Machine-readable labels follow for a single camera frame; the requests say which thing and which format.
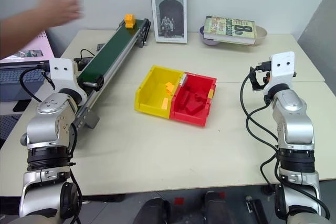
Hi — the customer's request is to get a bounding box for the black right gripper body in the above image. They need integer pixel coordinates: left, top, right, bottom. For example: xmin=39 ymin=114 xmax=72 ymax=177
xmin=250 ymin=69 xmax=271 ymax=92

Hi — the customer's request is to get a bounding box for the green thick book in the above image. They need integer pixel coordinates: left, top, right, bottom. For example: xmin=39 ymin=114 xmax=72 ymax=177
xmin=203 ymin=15 xmax=257 ymax=46

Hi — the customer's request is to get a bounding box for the yellow plastic bin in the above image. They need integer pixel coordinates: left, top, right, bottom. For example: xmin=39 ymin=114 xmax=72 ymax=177
xmin=134 ymin=64 xmax=184 ymax=120

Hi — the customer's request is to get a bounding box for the white graphic design book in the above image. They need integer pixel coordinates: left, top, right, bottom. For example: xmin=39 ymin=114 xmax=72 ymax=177
xmin=149 ymin=0 xmax=188 ymax=45

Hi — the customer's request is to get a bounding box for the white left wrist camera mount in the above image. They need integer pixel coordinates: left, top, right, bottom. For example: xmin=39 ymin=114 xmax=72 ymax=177
xmin=49 ymin=58 xmax=78 ymax=90

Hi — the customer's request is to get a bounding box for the red wedge toy block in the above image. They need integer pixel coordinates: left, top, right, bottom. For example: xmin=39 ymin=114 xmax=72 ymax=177
xmin=185 ymin=102 xmax=205 ymax=116

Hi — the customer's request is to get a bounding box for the beige bowl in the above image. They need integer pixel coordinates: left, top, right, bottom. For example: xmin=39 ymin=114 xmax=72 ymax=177
xmin=245 ymin=24 xmax=268 ymax=47

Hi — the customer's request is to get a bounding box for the black perforated mat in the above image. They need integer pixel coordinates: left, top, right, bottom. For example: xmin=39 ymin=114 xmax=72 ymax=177
xmin=0 ymin=114 xmax=22 ymax=144

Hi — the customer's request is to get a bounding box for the person's bare hand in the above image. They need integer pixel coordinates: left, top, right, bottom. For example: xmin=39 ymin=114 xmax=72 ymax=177
xmin=35 ymin=0 xmax=85 ymax=29

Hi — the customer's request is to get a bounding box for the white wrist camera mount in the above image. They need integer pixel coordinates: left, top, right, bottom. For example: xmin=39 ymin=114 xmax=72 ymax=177
xmin=263 ymin=51 xmax=297 ymax=88
xmin=49 ymin=58 xmax=78 ymax=90

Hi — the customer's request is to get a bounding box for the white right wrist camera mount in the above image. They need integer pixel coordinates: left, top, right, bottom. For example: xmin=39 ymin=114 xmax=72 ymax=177
xmin=263 ymin=51 xmax=297 ymax=88

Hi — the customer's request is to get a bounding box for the black power adapter with cable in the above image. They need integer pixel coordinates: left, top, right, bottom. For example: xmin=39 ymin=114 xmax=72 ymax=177
xmin=73 ymin=48 xmax=96 ymax=72

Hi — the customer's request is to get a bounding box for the purple bowl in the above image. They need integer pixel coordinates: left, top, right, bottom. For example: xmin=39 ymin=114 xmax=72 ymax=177
xmin=198 ymin=24 xmax=221 ymax=47

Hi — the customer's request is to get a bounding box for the green conveyor belt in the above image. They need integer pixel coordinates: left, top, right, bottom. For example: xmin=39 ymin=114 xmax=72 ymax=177
xmin=71 ymin=17 xmax=152 ymax=131

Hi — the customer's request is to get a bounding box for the black metal bracket part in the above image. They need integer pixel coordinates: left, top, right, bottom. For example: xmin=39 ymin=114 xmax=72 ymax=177
xmin=83 ymin=75 xmax=105 ymax=91

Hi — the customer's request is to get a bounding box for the red plastic bin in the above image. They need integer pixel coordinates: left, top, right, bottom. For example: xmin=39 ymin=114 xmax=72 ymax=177
xmin=169 ymin=71 xmax=218 ymax=128

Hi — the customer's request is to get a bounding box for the grey laptop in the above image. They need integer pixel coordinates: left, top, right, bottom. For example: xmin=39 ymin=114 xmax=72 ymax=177
xmin=0 ymin=60 xmax=51 ymax=103

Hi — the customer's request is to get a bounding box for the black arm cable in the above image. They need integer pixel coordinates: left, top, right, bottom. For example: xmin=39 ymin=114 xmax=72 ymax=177
xmin=240 ymin=62 xmax=284 ymax=191
xmin=19 ymin=62 xmax=57 ymax=103

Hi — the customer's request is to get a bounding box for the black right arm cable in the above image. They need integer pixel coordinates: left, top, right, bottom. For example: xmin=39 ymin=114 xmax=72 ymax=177
xmin=240 ymin=62 xmax=284 ymax=191

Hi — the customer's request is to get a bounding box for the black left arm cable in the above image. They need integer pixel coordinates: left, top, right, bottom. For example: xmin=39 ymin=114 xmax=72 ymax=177
xmin=19 ymin=62 xmax=57 ymax=103

